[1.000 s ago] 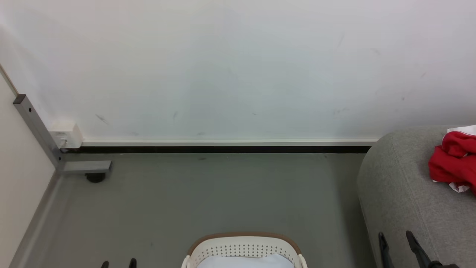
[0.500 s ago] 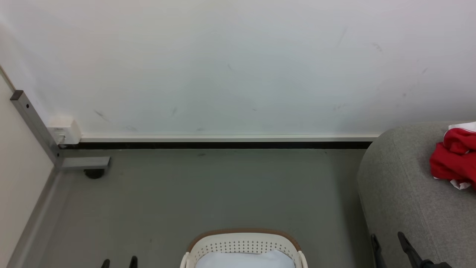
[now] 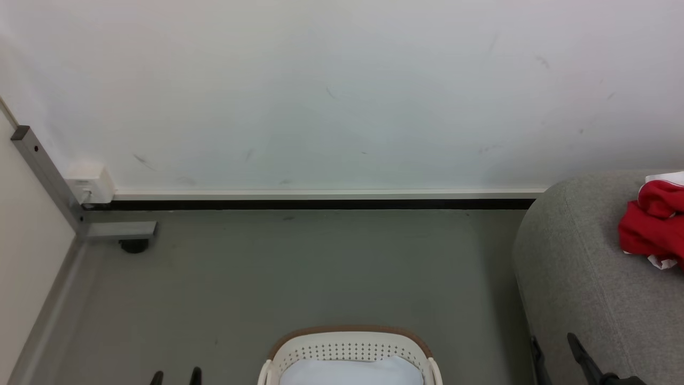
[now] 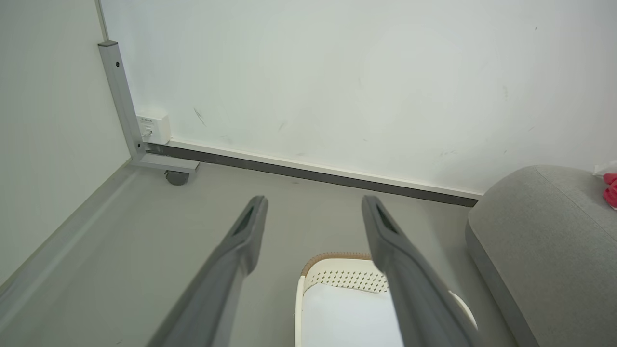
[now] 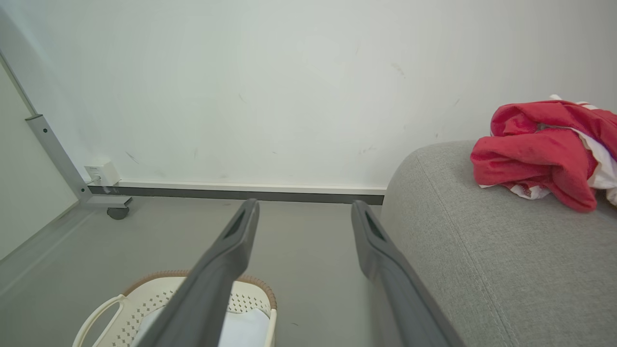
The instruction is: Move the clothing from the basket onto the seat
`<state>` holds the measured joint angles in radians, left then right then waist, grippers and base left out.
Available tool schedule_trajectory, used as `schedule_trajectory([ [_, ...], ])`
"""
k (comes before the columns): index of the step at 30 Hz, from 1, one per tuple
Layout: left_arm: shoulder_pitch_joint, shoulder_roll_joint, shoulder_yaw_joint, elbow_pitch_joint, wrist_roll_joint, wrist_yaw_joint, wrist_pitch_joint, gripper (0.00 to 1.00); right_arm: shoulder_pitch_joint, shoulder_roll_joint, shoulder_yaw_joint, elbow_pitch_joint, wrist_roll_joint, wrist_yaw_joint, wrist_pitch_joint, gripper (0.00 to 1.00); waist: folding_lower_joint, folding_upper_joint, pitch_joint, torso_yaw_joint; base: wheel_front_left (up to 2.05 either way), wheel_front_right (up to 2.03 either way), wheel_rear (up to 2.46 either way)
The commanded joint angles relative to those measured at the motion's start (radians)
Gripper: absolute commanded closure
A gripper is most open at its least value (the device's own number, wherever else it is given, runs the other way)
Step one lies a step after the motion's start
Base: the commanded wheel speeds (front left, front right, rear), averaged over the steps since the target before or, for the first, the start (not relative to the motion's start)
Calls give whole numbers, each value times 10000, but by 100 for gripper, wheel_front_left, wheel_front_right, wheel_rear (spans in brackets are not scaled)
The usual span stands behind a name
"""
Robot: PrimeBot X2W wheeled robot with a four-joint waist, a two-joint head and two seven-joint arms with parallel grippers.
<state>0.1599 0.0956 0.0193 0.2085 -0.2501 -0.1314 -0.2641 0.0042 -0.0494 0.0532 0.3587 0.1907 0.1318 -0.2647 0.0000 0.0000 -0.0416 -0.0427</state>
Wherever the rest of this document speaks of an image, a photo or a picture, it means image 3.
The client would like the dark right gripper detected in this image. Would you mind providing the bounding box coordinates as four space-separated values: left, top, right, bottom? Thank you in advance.
530 332 648 385

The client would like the red and white garment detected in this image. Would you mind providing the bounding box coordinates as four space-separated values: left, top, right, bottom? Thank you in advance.
618 172 684 270

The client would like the white perforated laundry basket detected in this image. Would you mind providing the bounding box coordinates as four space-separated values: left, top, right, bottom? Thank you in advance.
257 325 444 385

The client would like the grey fabric sofa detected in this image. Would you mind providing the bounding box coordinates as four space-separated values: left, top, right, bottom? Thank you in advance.
511 170 684 385

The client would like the pale blue white cloth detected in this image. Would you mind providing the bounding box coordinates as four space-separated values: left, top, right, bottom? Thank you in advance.
278 355 425 385

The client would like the black and white baseboard strip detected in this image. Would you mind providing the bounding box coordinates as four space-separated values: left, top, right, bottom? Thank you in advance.
82 188 547 211

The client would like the white wall socket box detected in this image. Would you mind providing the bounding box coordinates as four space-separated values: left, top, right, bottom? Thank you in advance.
65 163 116 205

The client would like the aluminium frame profile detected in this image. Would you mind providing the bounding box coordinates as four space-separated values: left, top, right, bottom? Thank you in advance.
11 125 159 240

